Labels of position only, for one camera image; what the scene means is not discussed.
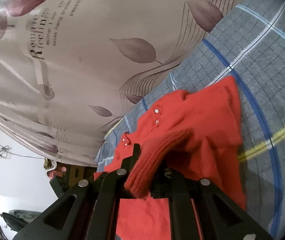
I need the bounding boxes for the dark grey cloth pile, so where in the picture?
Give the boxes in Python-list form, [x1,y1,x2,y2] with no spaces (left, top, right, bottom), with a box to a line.
[0,210,41,232]

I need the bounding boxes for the red knit sweater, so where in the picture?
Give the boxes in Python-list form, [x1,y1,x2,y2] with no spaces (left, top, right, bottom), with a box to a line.
[104,76,246,239]

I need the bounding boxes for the grey plaid bed sheet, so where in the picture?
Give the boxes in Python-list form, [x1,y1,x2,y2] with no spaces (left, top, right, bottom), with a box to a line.
[96,0,285,239]

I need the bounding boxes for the beige leaf print curtain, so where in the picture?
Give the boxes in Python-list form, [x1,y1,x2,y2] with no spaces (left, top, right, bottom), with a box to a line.
[0,0,241,166]

